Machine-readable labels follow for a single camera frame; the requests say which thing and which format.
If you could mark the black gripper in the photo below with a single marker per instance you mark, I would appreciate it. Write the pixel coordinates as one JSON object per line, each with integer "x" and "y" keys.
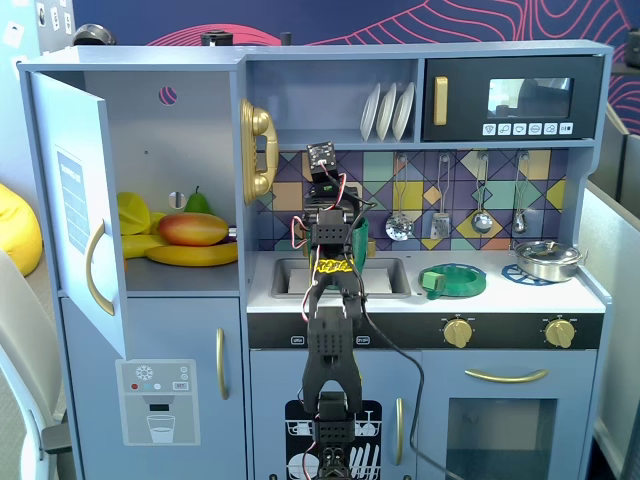
{"x": 334, "y": 196}

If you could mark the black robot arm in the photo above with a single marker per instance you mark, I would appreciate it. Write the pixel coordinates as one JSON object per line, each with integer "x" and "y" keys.
{"x": 327, "y": 340}

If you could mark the gold stove knob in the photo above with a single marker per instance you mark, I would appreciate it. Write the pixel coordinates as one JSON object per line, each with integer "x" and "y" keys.
{"x": 458, "y": 333}
{"x": 560, "y": 333}

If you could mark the black monitor back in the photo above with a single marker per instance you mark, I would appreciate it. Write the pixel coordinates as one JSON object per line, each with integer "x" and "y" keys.
{"x": 614, "y": 150}

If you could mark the yellow faceted toy fruit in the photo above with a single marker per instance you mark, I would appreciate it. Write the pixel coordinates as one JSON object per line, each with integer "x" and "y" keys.
{"x": 132, "y": 215}

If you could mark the steel toy ladle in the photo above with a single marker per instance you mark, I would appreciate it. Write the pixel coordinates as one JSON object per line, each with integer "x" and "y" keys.
{"x": 481, "y": 221}

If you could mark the blue fridge door with dispenser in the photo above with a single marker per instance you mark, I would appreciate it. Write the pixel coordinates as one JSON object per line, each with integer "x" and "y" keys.
{"x": 150, "y": 325}

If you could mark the blue shopping list cabinet door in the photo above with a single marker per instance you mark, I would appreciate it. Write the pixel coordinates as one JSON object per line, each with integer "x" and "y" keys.
{"x": 70, "y": 125}

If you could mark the blue oven door with window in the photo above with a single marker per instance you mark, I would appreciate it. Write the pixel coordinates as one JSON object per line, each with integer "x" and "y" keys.
{"x": 500, "y": 430}

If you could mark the white office chair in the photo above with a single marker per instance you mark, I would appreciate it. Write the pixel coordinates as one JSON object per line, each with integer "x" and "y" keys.
{"x": 20, "y": 375}

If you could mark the green pear-shaped toy fruit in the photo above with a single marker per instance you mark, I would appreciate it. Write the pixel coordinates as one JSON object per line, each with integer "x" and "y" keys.
{"x": 197, "y": 202}

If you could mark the green plastic cup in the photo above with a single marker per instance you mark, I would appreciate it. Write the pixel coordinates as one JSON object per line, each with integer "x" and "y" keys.
{"x": 361, "y": 242}

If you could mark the yellow beanbag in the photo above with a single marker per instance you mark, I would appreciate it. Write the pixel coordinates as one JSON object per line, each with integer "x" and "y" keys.
{"x": 17, "y": 230}

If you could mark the grey desk divider panel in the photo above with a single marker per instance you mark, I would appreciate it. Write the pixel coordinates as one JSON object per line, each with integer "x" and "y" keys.
{"x": 620, "y": 300}

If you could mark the blue toy kitchen unit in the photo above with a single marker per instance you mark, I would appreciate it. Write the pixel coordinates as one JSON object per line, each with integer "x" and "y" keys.
{"x": 325, "y": 55}

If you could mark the steel toy skimmer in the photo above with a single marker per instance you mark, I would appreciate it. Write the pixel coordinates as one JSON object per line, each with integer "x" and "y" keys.
{"x": 400, "y": 227}

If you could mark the black toy microwave door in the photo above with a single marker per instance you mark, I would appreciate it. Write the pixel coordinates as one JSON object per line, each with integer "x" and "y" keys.
{"x": 530, "y": 135}

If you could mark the grey toy sink basin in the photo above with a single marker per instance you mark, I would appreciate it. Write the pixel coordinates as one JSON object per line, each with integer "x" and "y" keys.
{"x": 385, "y": 280}

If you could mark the gold toy faucet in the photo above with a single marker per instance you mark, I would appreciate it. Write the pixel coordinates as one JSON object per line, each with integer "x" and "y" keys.
{"x": 371, "y": 247}

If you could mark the white card on wall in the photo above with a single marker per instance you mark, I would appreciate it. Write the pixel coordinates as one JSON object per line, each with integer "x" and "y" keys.
{"x": 55, "y": 20}
{"x": 42, "y": 13}
{"x": 14, "y": 31}

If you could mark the gold toy telephone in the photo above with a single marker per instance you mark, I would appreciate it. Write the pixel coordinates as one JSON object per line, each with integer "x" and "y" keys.
{"x": 260, "y": 125}

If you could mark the steel toy spoon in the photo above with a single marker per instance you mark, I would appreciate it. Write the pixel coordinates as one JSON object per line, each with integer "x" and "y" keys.
{"x": 520, "y": 221}

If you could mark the black cylinder device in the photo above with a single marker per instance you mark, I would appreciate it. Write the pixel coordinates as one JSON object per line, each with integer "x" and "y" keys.
{"x": 218, "y": 38}

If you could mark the yellow toy banana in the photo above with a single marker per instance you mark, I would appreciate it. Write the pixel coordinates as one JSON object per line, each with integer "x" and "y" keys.
{"x": 195, "y": 256}

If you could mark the small black post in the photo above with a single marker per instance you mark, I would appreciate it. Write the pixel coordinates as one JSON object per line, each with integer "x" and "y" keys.
{"x": 286, "y": 39}

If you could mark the steel toy slotted spatula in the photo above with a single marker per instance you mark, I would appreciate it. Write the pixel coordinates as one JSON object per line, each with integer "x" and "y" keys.
{"x": 440, "y": 226}

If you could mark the white toy plate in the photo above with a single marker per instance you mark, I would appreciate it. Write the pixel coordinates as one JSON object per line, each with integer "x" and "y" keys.
{"x": 386, "y": 112}
{"x": 403, "y": 111}
{"x": 370, "y": 112}

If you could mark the steel toy pot with lid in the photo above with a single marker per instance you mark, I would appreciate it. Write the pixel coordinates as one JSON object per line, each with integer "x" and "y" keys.
{"x": 545, "y": 260}

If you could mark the red yellow toy mango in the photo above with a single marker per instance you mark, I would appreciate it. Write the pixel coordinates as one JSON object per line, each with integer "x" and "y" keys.
{"x": 195, "y": 230}

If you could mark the blue dishwasher door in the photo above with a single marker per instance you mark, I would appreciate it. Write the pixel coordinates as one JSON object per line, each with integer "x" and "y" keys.
{"x": 280, "y": 375}

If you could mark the round black device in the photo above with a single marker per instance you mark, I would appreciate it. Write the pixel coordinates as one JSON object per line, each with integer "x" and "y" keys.
{"x": 95, "y": 35}

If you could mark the blue lattice trivet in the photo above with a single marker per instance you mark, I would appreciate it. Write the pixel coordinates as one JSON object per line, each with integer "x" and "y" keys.
{"x": 510, "y": 274}

